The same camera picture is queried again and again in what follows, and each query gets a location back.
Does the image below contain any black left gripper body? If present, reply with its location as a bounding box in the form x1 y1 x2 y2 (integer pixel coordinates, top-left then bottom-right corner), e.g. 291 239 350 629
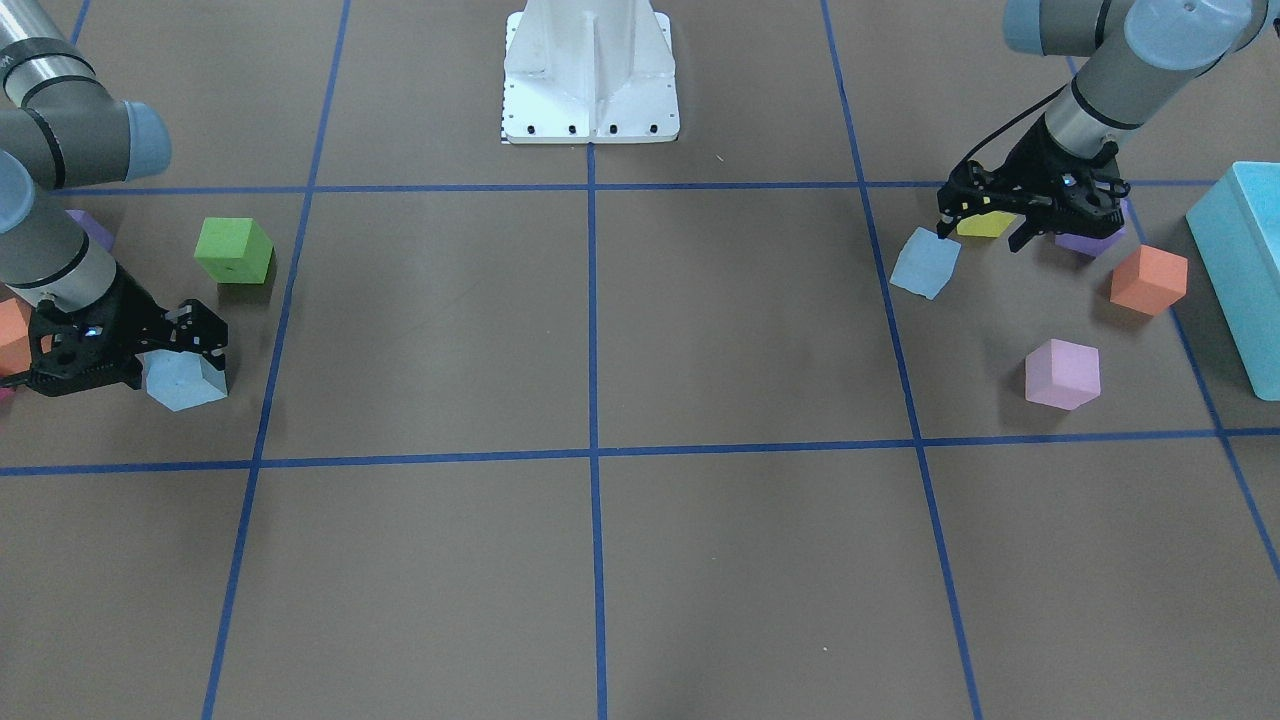
1000 117 1130 238

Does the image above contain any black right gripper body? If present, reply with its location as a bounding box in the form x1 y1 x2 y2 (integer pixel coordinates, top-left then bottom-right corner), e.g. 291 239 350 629
28 266 180 397

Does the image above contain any light blue block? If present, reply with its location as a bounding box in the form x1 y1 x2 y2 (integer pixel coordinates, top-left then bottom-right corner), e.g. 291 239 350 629
890 227 963 301
145 348 229 413

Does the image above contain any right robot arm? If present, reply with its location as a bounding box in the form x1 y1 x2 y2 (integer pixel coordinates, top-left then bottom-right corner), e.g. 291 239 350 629
1 1 228 410

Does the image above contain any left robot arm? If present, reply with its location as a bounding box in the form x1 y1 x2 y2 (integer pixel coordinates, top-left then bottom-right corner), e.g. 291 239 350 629
936 1 1277 252

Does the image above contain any yellow block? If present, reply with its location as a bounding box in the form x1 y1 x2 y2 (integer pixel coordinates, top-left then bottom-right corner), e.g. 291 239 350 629
955 211 1020 240

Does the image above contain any orange block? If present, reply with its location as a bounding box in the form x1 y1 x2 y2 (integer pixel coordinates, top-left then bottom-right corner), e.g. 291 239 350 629
1108 245 1189 316
0 299 32 378

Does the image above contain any green block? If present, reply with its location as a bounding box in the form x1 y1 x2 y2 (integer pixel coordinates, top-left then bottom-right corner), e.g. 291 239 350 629
195 217 275 284

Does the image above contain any light pink block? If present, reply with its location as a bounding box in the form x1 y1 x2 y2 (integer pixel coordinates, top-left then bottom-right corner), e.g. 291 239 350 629
1024 338 1102 411

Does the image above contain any cyan plastic bin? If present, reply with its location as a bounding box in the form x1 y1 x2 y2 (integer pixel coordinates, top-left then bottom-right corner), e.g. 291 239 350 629
1187 161 1279 401

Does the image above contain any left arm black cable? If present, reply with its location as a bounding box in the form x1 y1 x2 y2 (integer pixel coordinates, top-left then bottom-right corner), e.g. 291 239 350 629
963 85 1066 170

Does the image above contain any white pedestal column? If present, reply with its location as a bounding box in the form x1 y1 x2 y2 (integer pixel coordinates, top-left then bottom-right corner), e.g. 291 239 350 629
500 1 681 145

